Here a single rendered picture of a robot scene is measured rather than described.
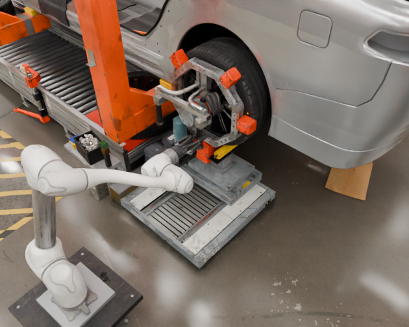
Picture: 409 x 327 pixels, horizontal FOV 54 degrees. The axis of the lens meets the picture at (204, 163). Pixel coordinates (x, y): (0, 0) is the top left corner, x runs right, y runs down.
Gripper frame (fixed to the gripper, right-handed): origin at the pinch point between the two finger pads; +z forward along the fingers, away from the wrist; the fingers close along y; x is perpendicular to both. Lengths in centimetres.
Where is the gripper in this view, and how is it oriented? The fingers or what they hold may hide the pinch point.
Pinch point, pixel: (199, 137)
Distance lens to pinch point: 228.6
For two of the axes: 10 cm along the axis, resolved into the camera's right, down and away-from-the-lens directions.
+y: 7.3, 4.6, -5.0
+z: 6.8, -5.1, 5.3
